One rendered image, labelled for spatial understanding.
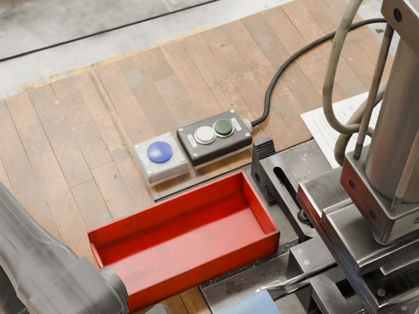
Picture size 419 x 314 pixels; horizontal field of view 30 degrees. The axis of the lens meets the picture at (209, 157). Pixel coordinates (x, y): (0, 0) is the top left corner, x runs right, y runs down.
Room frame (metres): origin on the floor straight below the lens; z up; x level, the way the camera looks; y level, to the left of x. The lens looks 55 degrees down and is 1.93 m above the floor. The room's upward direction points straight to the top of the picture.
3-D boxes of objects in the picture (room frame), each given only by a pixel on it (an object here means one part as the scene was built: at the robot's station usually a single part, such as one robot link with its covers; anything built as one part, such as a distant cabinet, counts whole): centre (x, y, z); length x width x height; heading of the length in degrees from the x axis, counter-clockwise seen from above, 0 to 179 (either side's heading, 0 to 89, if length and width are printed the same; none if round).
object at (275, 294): (0.46, -0.10, 0.98); 0.07 x 0.02 x 0.01; 115
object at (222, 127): (0.76, -0.02, 0.93); 0.03 x 0.03 x 0.02
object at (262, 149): (0.67, -0.09, 0.95); 0.06 x 0.03 x 0.09; 25
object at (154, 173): (0.71, 0.08, 0.90); 0.07 x 0.07 x 0.06; 25
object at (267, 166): (0.61, -0.12, 0.95); 0.15 x 0.03 x 0.10; 25
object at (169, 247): (0.56, 0.04, 0.93); 0.25 x 0.12 x 0.06; 115
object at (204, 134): (0.75, 0.01, 0.93); 0.03 x 0.03 x 0.02
